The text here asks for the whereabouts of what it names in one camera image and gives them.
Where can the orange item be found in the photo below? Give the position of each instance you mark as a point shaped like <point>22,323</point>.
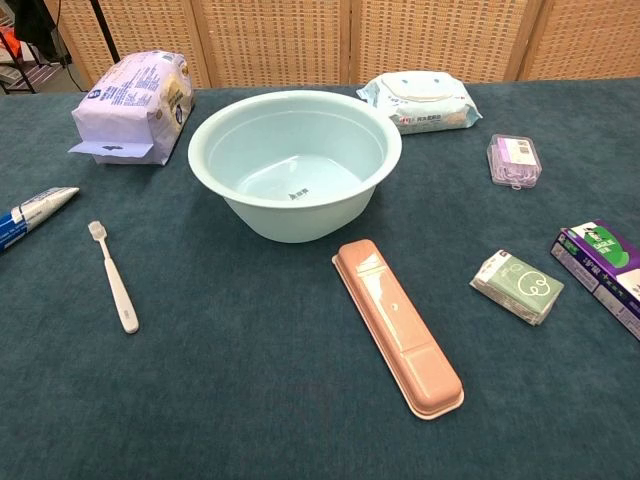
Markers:
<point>10,45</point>

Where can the lavender tissue pack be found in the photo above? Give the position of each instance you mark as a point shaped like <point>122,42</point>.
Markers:
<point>130,110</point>

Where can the teal table mat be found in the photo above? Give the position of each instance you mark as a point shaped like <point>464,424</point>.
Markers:
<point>200,375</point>

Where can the black metal rack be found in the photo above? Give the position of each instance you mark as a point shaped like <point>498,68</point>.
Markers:
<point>25,75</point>

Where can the clear purple floss box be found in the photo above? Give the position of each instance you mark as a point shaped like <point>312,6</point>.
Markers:
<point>515,160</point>

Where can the purple green carton box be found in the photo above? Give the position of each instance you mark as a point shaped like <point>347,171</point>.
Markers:
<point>600,260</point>

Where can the white toothbrush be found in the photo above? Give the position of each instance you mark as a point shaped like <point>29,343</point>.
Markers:
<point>120,295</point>

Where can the wicker folding screen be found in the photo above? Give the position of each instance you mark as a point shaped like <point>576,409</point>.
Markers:
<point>275,40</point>

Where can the blue white toothpaste tube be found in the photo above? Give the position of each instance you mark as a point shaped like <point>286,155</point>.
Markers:
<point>35,210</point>

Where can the pink toothbrush case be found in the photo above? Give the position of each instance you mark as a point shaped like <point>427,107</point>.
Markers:
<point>400,325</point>

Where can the black hanging garment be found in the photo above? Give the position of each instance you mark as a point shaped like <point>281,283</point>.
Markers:
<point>35,20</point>

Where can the light blue wet wipes pack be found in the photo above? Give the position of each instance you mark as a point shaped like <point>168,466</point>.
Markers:
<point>425,100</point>

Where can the black tripod stand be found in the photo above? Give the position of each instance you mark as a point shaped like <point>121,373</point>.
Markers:
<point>105,35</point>

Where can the light blue plastic basin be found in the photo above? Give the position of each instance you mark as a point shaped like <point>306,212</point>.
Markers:
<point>300,220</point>

